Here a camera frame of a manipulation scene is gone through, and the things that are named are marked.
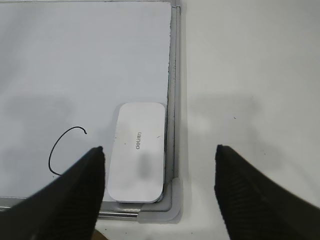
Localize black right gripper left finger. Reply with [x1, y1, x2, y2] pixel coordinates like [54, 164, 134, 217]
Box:
[0, 146, 105, 240]

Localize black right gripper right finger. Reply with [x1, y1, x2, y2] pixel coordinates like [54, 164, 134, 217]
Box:
[214, 145, 320, 240]

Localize white rectangular whiteboard eraser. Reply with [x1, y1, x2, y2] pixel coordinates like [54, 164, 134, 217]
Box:
[106, 102, 166, 203]

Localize whiteboard with aluminium frame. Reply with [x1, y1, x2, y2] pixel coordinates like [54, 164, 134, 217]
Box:
[0, 0, 182, 224]

